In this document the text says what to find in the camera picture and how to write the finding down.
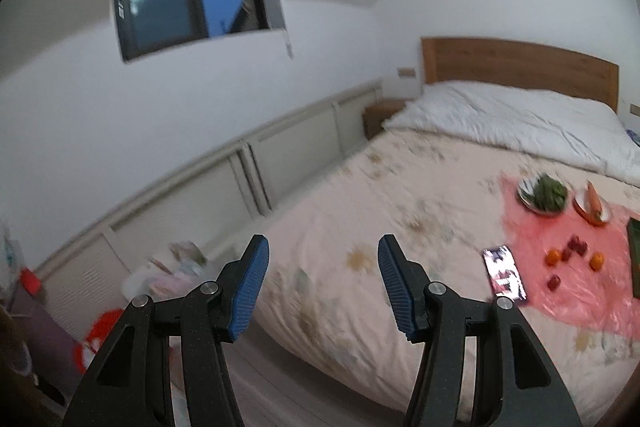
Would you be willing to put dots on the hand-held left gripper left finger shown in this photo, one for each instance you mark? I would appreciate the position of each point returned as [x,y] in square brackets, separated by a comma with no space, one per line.
[250,287]

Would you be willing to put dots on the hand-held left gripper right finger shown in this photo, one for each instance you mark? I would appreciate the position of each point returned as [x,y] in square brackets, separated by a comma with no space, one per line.
[397,287]

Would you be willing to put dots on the red apple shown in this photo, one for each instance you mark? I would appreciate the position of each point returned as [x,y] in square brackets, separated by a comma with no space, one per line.
[573,241]
[582,248]
[553,282]
[566,255]

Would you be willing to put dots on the orange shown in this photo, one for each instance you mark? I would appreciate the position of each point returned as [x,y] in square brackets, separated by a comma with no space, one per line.
[553,257]
[596,262]

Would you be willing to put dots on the green tray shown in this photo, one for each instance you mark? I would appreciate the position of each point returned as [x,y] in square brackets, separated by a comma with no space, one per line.
[635,257]

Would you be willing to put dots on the white plastic bag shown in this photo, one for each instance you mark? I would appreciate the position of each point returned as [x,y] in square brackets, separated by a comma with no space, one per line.
[160,279]

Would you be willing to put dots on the floral bed sheet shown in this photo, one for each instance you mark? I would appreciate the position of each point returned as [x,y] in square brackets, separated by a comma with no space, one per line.
[400,187]

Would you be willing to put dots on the phone in red case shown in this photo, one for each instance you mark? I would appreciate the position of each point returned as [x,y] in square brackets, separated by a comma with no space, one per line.
[505,274]

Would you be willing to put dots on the white plate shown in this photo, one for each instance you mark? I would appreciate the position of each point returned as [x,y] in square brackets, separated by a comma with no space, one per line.
[525,197]

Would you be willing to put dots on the red and white bag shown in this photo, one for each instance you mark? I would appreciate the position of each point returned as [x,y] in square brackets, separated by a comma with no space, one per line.
[97,337]

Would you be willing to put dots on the wooden nightstand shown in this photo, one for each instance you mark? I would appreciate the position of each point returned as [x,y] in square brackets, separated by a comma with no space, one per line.
[380,117]

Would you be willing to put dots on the green leafy vegetable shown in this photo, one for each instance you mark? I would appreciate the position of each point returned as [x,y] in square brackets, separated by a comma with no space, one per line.
[550,194]

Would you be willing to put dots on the pink plastic sheet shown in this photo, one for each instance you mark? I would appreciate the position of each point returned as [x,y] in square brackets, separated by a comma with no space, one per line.
[590,297]

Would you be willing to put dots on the orange enamel dish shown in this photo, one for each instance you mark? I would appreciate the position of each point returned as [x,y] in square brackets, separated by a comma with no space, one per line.
[582,209]

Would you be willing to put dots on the white duvet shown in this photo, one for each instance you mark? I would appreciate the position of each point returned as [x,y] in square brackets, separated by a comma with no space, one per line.
[510,117]

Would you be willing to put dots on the carrot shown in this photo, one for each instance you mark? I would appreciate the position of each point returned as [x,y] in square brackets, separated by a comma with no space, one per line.
[594,199]

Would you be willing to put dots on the wooden headboard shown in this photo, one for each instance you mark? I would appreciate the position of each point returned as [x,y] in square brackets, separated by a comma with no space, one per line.
[520,62]

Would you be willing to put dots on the white wall panel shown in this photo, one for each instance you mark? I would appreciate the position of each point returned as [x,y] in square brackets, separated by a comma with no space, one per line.
[200,177]

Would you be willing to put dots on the wall socket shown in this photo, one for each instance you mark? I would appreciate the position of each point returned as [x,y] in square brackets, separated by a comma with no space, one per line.
[406,72]
[635,109]

